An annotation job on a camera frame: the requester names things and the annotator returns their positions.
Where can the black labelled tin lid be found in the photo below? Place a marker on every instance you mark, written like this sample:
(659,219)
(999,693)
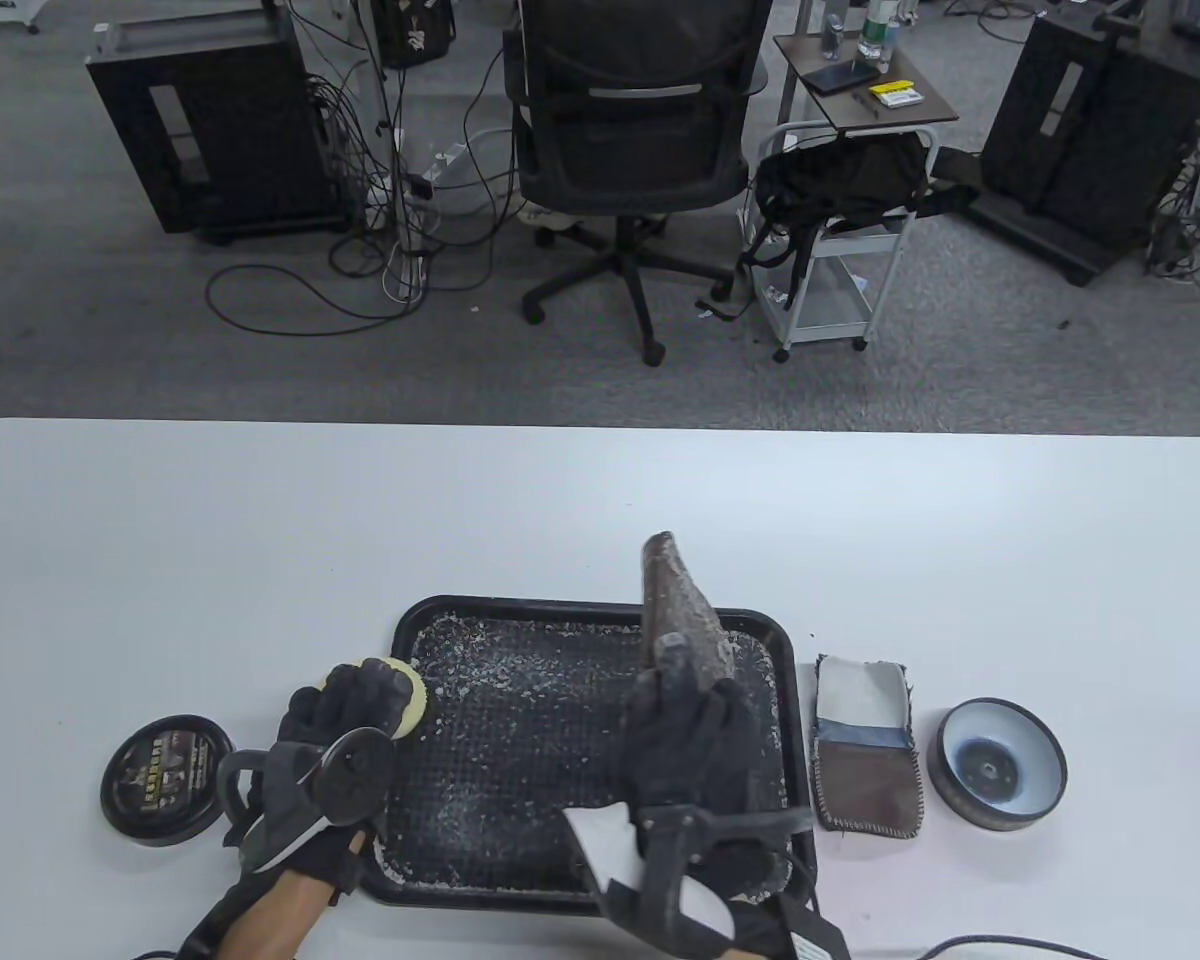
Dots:
(165,780)

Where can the person's right hand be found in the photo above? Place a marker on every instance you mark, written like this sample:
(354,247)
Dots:
(690,750)

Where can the white power strip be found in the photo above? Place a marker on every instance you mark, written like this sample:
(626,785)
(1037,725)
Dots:
(447,163)
(405,275)

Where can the left black white controller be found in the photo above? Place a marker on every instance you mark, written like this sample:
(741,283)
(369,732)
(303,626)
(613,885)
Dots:
(355,775)

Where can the yellow round sponge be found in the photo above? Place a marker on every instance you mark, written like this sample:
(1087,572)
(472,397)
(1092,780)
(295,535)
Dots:
(410,700)

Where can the brown leather bag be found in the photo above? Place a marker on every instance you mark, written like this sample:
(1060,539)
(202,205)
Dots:
(685,600)

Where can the black backpack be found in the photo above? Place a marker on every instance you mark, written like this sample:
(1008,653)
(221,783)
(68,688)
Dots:
(840,180)

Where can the grey polishing cloth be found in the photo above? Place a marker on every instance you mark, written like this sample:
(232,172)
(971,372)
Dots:
(865,780)

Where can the black computer tower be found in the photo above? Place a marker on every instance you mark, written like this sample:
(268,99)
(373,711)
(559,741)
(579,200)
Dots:
(1090,150)
(230,130)

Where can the black forearm sensor box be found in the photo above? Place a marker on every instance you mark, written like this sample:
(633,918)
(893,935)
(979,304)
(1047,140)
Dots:
(815,935)

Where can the white trolley base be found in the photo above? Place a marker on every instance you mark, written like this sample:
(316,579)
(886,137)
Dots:
(5,10)

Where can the person's left hand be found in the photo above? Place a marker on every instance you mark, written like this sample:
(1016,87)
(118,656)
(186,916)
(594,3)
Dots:
(345,700)

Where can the white desk leg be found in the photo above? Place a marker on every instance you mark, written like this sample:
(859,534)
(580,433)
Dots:
(385,100)

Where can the person's left forearm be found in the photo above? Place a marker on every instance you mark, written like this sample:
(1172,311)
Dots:
(270,920)

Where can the right black white controller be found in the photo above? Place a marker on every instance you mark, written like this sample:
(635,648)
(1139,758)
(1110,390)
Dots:
(610,850)

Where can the yellow box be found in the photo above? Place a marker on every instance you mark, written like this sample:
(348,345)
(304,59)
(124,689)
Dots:
(897,95)

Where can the person's right forearm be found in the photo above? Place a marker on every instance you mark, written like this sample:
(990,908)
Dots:
(760,935)

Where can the black leather care cream tin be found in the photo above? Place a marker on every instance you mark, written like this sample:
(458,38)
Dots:
(1000,765)

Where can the black tablet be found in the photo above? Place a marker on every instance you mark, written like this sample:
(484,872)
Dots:
(840,77)

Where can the black plastic tray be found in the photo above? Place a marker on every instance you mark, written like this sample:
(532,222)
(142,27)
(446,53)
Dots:
(520,750)

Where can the black hanging bag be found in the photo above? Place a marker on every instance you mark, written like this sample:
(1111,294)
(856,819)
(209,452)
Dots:
(415,35)

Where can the white rolling cart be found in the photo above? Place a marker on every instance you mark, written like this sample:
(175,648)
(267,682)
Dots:
(830,300)

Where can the black office chair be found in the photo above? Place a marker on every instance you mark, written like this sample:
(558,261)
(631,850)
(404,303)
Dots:
(630,150)

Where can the small brown side table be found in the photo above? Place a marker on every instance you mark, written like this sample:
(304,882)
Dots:
(910,115)

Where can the black white controller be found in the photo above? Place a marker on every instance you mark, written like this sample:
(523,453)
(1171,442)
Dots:
(610,850)
(355,775)

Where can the green label bottle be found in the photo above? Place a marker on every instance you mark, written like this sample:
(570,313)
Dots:
(878,40)

